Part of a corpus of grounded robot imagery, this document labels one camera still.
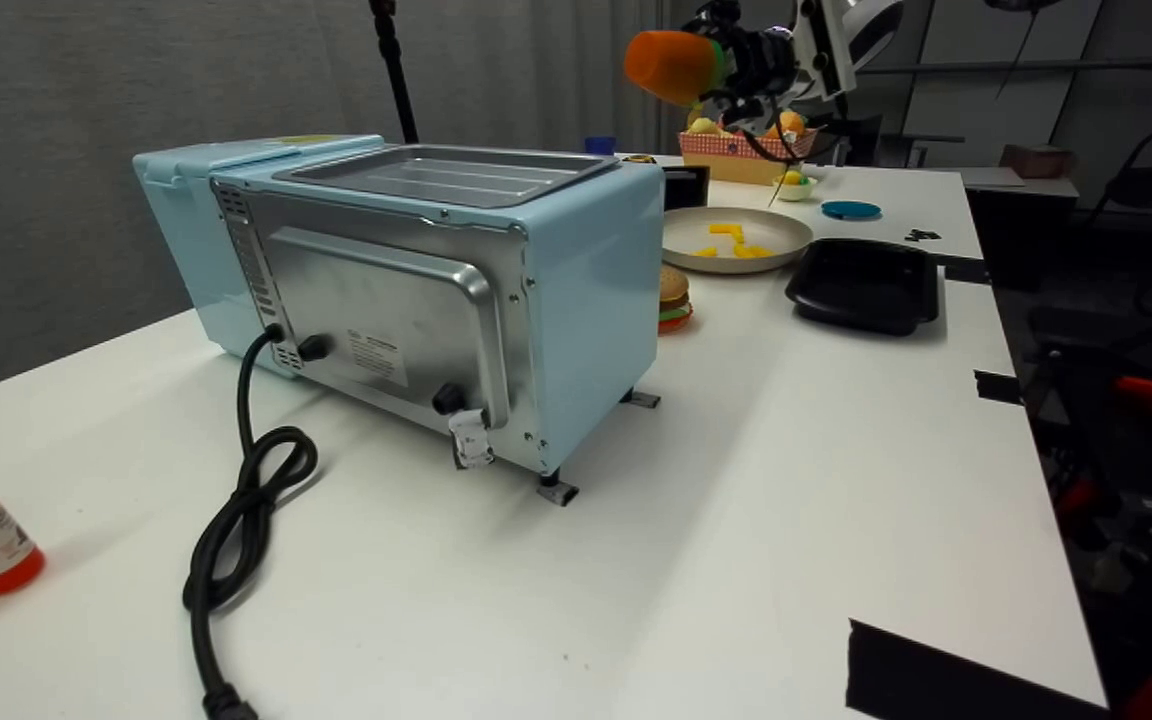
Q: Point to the black ridged tray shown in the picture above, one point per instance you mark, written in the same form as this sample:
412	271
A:
860	285

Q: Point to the large beige plate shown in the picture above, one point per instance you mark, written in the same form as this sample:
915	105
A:
783	229

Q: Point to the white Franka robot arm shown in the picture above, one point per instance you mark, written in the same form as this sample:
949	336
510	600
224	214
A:
868	30

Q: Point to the toy hamburger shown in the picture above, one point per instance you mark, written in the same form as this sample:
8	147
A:
674	303

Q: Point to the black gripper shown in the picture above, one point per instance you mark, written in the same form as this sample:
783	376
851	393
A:
769	56

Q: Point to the light blue toaster oven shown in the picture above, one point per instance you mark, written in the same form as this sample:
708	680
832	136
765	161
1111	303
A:
389	307

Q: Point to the black mug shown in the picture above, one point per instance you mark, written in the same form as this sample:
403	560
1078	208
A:
686	185

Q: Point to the orange plush toy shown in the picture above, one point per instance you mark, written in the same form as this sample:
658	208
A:
668	64

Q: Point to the yellow toy fry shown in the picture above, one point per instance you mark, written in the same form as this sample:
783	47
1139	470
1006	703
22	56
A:
704	251
750	251
725	229

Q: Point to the small white yellow toy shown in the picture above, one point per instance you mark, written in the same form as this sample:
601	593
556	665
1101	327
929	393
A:
800	185

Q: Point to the black tripod pole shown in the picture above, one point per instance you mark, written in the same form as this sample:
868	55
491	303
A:
399	83

